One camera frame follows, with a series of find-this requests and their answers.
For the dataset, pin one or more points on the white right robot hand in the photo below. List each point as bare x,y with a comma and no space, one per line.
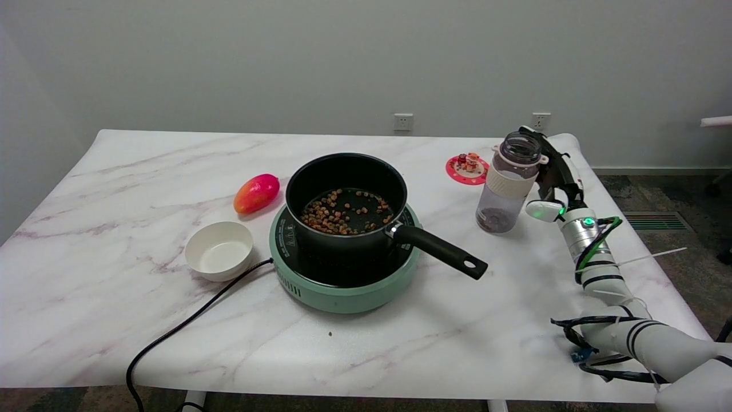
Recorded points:
557,171

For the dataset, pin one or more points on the clear plastic bottle white sleeve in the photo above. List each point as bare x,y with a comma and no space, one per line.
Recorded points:
506,183

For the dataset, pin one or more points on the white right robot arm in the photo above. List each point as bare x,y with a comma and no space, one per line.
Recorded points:
606,286

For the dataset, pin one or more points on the red coaster with figurines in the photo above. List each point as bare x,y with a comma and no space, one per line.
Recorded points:
466,170

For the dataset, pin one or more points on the floor vent grille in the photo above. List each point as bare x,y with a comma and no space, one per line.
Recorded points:
657,221

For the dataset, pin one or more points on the white pipe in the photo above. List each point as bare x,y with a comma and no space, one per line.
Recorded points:
717,121

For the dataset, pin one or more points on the brown food pellets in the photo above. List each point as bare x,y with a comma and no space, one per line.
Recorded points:
337,217

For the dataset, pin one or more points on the white table leg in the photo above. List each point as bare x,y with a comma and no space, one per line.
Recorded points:
497,405
194,400

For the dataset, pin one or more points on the green induction cooker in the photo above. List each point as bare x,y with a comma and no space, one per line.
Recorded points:
343,289

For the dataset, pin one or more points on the red orange mango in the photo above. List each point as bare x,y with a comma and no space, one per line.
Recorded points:
256,193

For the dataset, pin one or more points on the white bowl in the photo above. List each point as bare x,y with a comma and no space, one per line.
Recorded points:
219,252

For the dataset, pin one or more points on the white wall socket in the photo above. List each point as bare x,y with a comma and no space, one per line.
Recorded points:
403,122
541,120

